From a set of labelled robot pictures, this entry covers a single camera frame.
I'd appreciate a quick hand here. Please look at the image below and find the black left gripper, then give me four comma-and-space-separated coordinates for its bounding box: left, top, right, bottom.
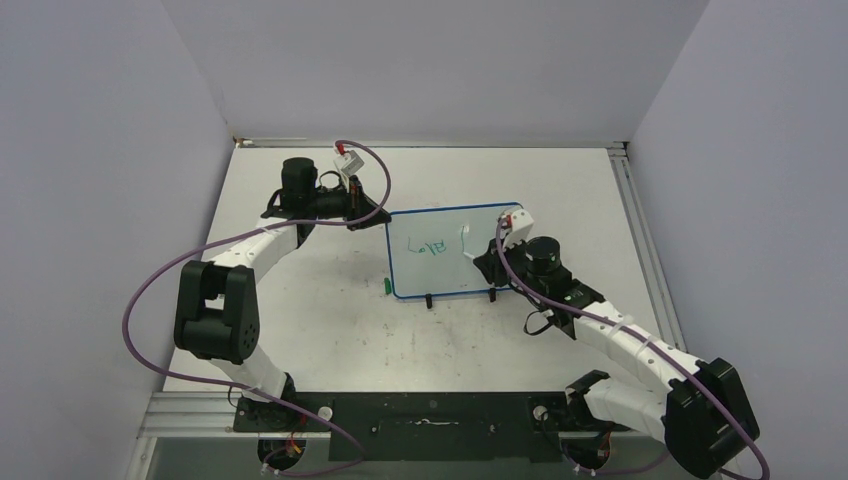
306, 176, 391, 232

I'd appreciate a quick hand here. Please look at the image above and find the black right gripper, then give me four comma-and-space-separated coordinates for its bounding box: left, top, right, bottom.
476, 231, 546, 299

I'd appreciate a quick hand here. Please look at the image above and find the blue framed whiteboard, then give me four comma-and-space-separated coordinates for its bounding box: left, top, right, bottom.
385, 202, 522, 300

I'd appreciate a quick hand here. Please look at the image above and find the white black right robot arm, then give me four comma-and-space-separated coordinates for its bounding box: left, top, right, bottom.
472, 232, 772, 479

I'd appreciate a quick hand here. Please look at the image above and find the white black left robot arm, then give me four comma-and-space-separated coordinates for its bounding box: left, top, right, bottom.
174, 152, 391, 431

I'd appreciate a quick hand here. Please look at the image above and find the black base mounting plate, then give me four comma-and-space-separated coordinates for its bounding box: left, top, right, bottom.
231, 390, 637, 464

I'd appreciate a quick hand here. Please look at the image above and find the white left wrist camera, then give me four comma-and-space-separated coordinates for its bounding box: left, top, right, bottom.
334, 150, 364, 177

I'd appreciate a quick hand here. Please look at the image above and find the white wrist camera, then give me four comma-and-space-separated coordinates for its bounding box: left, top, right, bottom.
497, 206, 534, 249
334, 150, 364, 177

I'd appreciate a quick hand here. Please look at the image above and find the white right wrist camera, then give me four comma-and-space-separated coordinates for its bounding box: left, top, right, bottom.
497, 206, 534, 249

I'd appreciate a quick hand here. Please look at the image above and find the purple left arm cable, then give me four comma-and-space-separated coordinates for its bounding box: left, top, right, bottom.
121, 139, 393, 480

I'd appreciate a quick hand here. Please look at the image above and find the aluminium frame rail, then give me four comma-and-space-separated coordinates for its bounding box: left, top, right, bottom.
139, 392, 236, 438

